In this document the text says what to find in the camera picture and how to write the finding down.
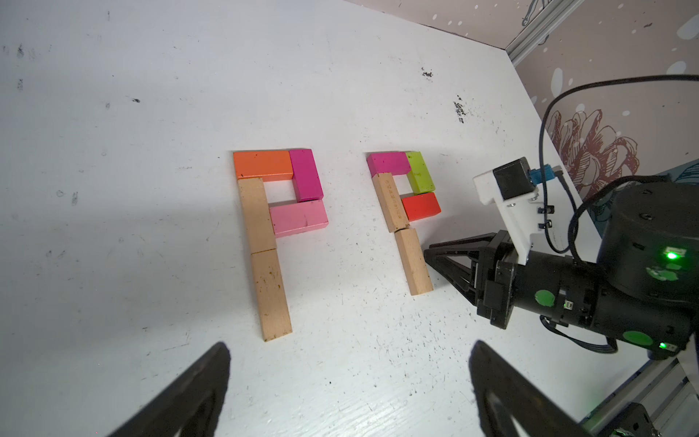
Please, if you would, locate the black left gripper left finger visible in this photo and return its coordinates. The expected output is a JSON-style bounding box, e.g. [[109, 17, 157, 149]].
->
[[112, 342, 230, 436]]

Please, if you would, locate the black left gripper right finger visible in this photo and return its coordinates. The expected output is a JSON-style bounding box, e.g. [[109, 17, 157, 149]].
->
[[469, 340, 589, 436]]

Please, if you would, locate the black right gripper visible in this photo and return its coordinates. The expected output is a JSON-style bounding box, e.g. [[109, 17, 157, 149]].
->
[[423, 231, 595, 329]]

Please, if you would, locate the wooden cylinder block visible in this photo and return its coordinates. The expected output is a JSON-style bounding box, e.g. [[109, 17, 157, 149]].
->
[[372, 173, 410, 233], [394, 229, 433, 296]]

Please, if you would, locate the red block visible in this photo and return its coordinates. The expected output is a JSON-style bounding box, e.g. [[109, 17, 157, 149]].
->
[[402, 192, 442, 222]]

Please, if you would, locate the long wooden block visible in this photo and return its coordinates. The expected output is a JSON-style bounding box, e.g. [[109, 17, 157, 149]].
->
[[251, 249, 292, 342], [238, 178, 277, 253]]

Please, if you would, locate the magenta block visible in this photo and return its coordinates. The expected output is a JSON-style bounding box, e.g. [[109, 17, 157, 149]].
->
[[289, 149, 324, 202], [367, 152, 411, 177]]

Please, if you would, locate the light pink block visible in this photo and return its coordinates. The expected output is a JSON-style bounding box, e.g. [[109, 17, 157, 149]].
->
[[269, 200, 329, 238]]

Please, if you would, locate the orange block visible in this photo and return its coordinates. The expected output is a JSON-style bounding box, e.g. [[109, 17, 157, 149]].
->
[[233, 150, 293, 182]]

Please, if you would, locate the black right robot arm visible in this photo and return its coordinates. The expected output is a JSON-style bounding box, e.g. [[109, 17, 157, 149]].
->
[[424, 107, 698, 361]]

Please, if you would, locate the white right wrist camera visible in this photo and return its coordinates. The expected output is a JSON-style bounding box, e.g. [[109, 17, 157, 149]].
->
[[473, 157, 561, 265]]

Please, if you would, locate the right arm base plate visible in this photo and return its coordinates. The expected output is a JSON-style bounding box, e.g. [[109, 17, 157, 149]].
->
[[610, 402, 658, 437]]

